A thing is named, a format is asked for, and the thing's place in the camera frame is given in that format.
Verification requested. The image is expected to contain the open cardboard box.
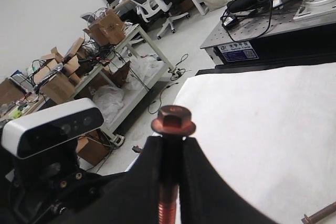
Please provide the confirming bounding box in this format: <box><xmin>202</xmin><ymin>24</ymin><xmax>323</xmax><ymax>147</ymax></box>
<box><xmin>82</xmin><ymin>8</ymin><xmax>126</xmax><ymax>46</ymax></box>
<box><xmin>38</xmin><ymin>46</ymin><xmax>80</xmax><ymax>81</ymax></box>

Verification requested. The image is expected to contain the metal bench with holes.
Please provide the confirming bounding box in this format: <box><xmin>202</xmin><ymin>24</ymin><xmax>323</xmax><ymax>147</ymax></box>
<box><xmin>199</xmin><ymin>0</ymin><xmax>336</xmax><ymax>68</ymax></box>

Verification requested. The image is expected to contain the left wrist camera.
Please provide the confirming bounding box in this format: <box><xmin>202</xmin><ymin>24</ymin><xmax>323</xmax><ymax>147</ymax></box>
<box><xmin>1</xmin><ymin>97</ymin><xmax>104</xmax><ymax>159</ymax></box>

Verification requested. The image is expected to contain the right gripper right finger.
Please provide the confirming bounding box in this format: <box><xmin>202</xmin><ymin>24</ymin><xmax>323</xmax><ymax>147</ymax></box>
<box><xmin>178</xmin><ymin>136</ymin><xmax>279</xmax><ymax>224</ymax></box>

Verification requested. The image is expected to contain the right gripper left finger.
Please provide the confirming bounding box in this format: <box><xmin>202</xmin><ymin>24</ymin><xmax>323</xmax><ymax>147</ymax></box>
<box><xmin>77</xmin><ymin>134</ymin><xmax>164</xmax><ymax>224</ymax></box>

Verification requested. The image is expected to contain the white metal shelf cart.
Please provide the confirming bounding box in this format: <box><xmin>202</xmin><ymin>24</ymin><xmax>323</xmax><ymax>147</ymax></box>
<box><xmin>68</xmin><ymin>23</ymin><xmax>177</xmax><ymax>141</ymax></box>

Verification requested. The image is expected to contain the black cable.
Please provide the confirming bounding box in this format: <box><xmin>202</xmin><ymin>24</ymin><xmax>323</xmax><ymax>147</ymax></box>
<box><xmin>219</xmin><ymin>0</ymin><xmax>274</xmax><ymax>41</ymax></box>

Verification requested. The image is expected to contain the clear plastic bag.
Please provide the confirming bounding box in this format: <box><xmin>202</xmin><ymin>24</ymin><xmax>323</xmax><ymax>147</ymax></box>
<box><xmin>92</xmin><ymin>84</ymin><xmax>126</xmax><ymax>124</ymax></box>

